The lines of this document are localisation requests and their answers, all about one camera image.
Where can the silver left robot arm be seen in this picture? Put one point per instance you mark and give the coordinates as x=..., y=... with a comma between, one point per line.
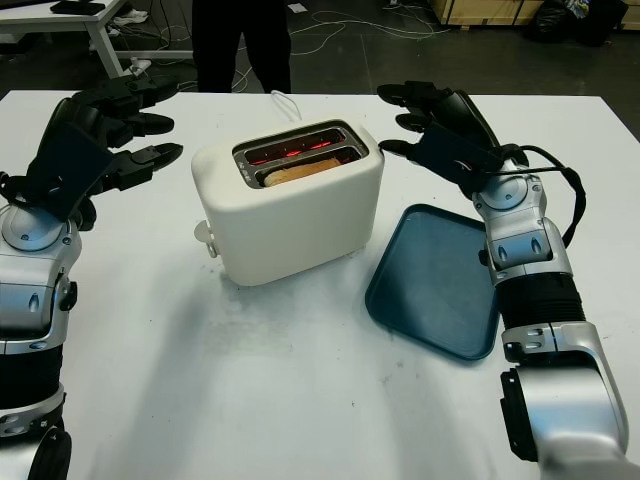
x=30, y=300

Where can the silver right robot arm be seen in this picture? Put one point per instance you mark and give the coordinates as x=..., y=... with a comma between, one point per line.
x=525, y=250

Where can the person in black trousers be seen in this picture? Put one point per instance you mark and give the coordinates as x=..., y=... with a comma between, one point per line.
x=215, y=45

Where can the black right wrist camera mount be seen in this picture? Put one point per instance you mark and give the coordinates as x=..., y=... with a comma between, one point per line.
x=455, y=147

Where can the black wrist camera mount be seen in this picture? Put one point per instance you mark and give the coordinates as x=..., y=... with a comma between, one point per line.
x=455, y=147
x=70, y=170

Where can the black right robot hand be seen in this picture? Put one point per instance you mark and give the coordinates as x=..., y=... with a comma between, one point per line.
x=460, y=107

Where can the cream white toaster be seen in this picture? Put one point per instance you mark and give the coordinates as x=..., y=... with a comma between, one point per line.
x=280, y=230

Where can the white power strip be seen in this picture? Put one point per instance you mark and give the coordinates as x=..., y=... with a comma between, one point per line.
x=141, y=66

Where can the toast slice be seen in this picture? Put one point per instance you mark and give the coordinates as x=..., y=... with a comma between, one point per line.
x=300, y=172

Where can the black garbage bag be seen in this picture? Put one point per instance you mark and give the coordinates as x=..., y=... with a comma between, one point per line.
x=575, y=20

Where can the blue plastic tray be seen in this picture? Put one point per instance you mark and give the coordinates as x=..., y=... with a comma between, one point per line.
x=425, y=290

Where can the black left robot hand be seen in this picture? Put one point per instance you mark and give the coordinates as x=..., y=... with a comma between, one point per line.
x=75, y=107

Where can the wooden crate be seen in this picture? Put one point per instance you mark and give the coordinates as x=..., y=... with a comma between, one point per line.
x=480, y=10

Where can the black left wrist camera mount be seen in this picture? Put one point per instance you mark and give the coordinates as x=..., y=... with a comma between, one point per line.
x=70, y=170

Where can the white desk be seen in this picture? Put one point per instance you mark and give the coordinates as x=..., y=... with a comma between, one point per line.
x=50, y=22

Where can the black flat device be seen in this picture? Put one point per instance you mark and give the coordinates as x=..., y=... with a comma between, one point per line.
x=75, y=7

